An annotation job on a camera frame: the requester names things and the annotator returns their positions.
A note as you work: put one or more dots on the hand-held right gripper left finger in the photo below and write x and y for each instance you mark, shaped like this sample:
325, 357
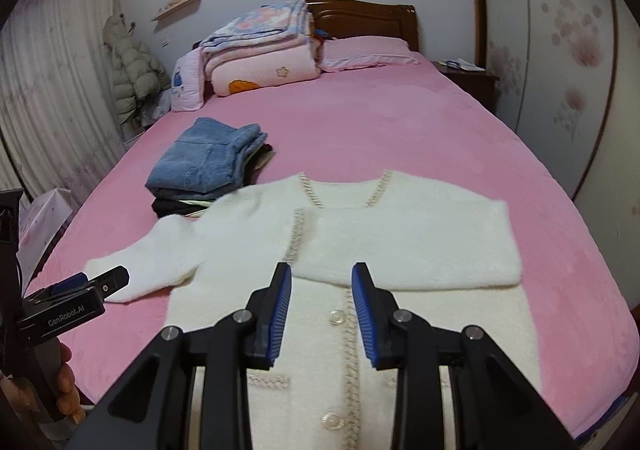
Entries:
280, 315

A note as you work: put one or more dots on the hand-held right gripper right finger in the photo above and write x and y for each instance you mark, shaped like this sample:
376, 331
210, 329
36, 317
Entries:
362, 315

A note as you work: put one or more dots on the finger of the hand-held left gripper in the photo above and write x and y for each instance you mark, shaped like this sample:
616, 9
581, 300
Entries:
112, 280
67, 284

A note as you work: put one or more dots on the white fuzzy cardigan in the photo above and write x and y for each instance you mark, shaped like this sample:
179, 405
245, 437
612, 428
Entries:
400, 230

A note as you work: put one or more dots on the stack of folded clothes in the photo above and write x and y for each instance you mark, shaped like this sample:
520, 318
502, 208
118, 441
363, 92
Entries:
170, 206

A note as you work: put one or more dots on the person's left hand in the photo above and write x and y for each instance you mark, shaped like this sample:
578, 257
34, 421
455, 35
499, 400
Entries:
66, 380

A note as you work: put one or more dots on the pink paper bag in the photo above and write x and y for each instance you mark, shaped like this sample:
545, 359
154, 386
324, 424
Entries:
42, 220

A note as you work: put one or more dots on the folded pale green garment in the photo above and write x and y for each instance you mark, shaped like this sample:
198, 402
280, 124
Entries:
197, 202

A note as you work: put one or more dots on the folded blue jeans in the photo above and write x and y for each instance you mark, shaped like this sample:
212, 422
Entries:
200, 155

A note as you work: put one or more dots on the pink bed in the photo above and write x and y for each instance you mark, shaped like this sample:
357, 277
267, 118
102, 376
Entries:
400, 130

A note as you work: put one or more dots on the pale patterned curtain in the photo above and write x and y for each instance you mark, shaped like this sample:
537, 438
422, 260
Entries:
50, 80

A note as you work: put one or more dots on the pale puffer jacket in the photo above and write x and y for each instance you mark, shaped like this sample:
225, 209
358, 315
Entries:
130, 75

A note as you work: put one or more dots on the pink printed cushion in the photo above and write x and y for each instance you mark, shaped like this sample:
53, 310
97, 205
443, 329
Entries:
187, 85

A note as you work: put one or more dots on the folded pink quilt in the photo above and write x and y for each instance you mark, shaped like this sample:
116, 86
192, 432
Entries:
270, 70

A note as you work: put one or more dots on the brown wooden nightstand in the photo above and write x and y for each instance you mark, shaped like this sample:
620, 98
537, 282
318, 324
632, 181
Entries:
475, 85

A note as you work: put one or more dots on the pink pillow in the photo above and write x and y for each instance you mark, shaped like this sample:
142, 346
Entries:
365, 52

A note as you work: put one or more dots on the papers on nightstand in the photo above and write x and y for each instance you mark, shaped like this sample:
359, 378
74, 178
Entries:
460, 64

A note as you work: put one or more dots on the folded floral quilt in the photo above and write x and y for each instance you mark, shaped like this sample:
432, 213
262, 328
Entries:
260, 22

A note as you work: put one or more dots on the brown wooden headboard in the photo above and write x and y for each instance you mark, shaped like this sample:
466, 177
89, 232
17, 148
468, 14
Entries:
370, 20

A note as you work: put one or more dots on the floral pattern wardrobe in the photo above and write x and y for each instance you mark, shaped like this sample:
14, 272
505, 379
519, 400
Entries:
550, 30

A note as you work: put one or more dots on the pale wall shelf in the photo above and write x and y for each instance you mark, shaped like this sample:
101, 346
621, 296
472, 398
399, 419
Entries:
175, 9

